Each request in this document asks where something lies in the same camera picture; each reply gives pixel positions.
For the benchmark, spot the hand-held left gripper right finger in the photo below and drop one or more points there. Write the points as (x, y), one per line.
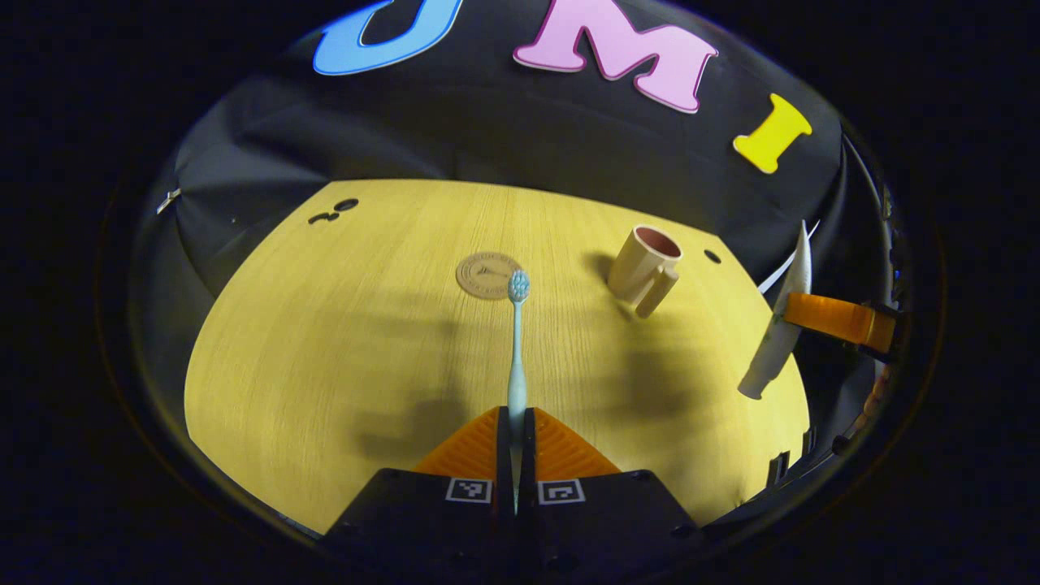
(528, 455)

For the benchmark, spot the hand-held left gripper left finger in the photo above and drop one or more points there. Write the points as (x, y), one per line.
(504, 455)

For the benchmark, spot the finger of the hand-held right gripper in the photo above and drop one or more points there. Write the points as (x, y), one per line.
(837, 318)

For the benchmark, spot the white toothpaste tube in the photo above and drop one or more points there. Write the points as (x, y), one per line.
(784, 325)

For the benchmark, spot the light blue toothbrush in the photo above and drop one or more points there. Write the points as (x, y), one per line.
(517, 357)

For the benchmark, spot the round brown coaster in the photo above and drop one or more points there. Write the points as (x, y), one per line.
(483, 276)

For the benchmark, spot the beige cup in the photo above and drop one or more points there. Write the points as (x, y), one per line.
(638, 264)

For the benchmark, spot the black backdrop cloth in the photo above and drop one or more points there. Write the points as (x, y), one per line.
(487, 130)

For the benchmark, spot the silver metal clip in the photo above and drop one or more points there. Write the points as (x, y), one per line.
(168, 199)

